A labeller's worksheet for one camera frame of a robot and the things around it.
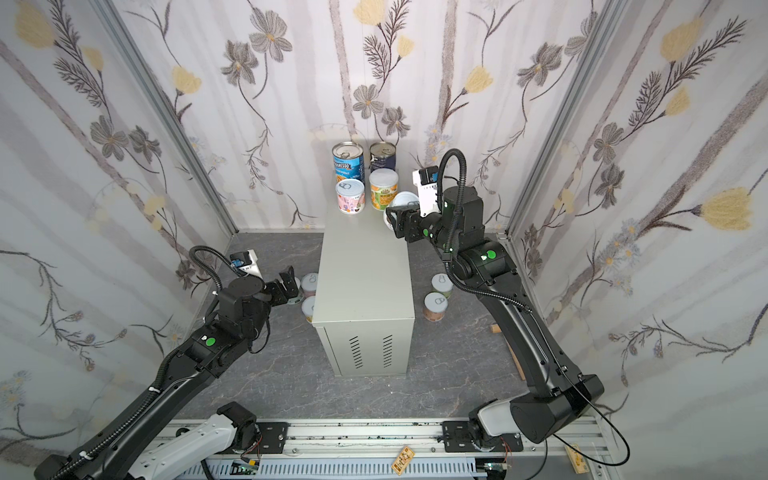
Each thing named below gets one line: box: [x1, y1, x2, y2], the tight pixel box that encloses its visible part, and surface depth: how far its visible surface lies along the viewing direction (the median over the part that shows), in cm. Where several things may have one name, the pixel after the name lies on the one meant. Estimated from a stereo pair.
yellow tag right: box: [565, 443, 590, 475], surface depth 71 cm
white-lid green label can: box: [431, 273, 454, 299], surface depth 100 cm
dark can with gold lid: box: [369, 142, 397, 172], surface depth 80 cm
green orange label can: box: [369, 168, 399, 211], surface depth 76 cm
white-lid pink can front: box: [335, 178, 366, 215], surface depth 78 cm
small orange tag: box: [391, 446, 416, 476], surface depth 72 cm
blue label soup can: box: [332, 141, 365, 184], surface depth 79 cm
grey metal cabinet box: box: [312, 183, 416, 377], surface depth 69 cm
